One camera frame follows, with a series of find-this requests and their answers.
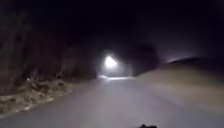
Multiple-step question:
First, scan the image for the grey asphalt road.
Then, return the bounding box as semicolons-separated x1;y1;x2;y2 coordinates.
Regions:
0;76;224;128

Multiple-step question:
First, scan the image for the row of dark trees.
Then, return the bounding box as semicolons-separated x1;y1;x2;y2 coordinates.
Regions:
0;13;101;94

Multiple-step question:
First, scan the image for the robot's own part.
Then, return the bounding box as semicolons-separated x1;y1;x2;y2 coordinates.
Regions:
137;123;158;128

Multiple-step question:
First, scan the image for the pale grassy bank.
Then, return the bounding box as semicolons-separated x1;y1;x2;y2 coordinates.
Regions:
134;59;224;114

